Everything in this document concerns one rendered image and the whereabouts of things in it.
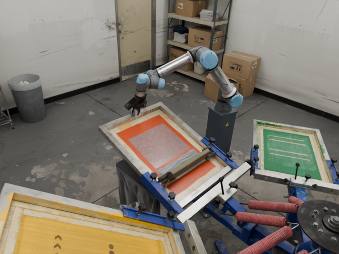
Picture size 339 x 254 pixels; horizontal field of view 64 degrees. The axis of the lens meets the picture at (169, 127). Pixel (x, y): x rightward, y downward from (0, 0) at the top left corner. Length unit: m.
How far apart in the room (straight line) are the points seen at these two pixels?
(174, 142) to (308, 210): 0.97
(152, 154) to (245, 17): 4.29
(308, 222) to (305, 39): 4.17
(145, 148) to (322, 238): 1.13
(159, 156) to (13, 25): 3.52
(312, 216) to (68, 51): 4.59
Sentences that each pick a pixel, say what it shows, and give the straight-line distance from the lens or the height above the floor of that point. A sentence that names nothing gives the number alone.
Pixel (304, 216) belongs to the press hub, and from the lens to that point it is 1.43.
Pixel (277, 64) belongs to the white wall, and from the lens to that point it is 5.53.
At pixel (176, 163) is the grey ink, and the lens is 1.84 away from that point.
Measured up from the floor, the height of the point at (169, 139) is 1.16.
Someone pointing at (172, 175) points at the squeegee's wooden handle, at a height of 1.17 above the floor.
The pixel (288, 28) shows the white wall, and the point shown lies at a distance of 5.36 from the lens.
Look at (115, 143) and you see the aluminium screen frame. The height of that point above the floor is 1.23.
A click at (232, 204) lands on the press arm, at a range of 1.70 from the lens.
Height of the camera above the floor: 2.28
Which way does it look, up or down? 32 degrees down
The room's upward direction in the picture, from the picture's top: 2 degrees clockwise
